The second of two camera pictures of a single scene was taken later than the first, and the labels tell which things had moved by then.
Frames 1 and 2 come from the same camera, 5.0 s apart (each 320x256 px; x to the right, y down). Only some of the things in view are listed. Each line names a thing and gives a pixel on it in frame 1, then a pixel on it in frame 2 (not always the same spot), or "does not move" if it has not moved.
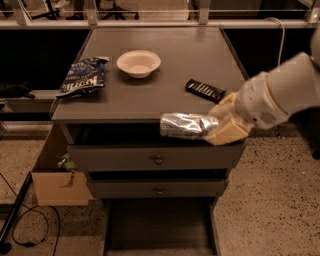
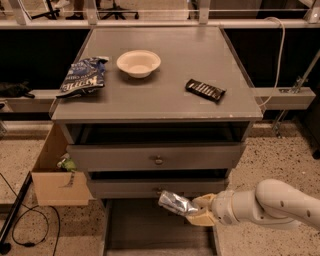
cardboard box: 55,186 does not move
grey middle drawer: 157,188 does not move
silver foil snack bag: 187,126 -> 176,203
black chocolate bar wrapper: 204,90 does not move
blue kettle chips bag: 84,76 does not move
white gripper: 257,100 -> 224,207
